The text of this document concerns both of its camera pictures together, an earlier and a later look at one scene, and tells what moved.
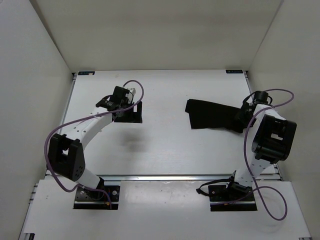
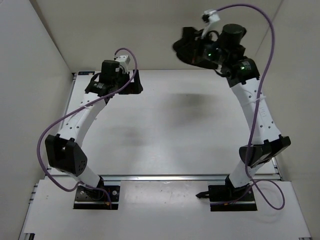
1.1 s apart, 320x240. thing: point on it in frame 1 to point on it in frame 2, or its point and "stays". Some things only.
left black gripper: x=134 y=116 to x=135 y=86
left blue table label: x=86 y=73 stays
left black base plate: x=107 y=198 stays
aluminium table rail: x=132 y=178 stays
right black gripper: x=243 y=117 to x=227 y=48
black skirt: x=205 y=114 to x=191 y=48
